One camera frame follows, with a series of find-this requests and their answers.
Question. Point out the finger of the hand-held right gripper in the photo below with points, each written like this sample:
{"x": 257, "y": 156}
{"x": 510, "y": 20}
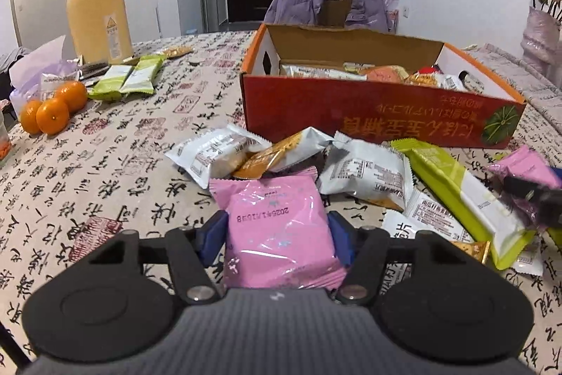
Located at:
{"x": 522, "y": 185}
{"x": 554, "y": 217}

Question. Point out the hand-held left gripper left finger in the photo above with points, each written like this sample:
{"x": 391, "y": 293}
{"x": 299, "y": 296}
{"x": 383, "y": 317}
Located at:
{"x": 215, "y": 235}

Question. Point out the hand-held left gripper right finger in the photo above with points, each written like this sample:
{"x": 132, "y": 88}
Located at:
{"x": 340, "y": 235}

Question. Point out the pink snack packet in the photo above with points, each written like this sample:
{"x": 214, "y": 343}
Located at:
{"x": 272, "y": 225}
{"x": 527, "y": 164}

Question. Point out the red cardboard box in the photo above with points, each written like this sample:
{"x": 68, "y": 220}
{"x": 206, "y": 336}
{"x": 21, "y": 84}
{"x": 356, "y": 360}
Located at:
{"x": 373, "y": 116}

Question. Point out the lime green snack packet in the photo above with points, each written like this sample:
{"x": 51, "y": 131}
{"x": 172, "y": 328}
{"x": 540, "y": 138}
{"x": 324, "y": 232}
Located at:
{"x": 461, "y": 190}

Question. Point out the white cake snack packet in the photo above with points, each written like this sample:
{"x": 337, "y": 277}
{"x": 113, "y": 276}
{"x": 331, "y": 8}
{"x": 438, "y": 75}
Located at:
{"x": 206, "y": 153}

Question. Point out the orange gold snack packet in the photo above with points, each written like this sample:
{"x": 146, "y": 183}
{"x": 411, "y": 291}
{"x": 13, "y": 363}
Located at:
{"x": 472, "y": 250}

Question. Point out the gold biscuit snack packet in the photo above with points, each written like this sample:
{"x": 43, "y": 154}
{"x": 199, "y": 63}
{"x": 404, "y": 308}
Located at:
{"x": 281, "y": 151}

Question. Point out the printed tablecloth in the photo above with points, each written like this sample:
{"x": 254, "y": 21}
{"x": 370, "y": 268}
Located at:
{"x": 109, "y": 164}

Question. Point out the heap of assorted snack packets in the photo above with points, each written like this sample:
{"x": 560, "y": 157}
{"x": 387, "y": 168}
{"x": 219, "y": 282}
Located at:
{"x": 325, "y": 72}

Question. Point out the green white snack packet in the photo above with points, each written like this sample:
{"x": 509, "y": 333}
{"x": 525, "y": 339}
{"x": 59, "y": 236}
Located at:
{"x": 109, "y": 84}
{"x": 142, "y": 74}

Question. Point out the gold nut snack packet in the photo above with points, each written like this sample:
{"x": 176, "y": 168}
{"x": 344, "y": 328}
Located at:
{"x": 178, "y": 51}

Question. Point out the orange mandarin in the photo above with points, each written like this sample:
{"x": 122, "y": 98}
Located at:
{"x": 72, "y": 96}
{"x": 52, "y": 116}
{"x": 30, "y": 118}

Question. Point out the dark snack wrapper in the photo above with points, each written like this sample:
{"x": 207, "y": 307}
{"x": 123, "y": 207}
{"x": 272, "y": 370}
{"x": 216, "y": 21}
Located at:
{"x": 92, "y": 69}

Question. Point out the wooden chair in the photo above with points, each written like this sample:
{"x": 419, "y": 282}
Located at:
{"x": 336, "y": 10}

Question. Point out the clear plastic cup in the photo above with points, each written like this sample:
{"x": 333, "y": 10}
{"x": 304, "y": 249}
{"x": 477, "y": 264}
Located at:
{"x": 3, "y": 137}

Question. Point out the lilac plastic bag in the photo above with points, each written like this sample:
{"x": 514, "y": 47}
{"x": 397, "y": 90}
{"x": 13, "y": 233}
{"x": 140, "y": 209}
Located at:
{"x": 35, "y": 67}

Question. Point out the yellow thermos bottle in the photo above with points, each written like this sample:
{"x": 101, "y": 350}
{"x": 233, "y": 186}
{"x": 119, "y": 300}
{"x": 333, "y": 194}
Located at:
{"x": 99, "y": 6}

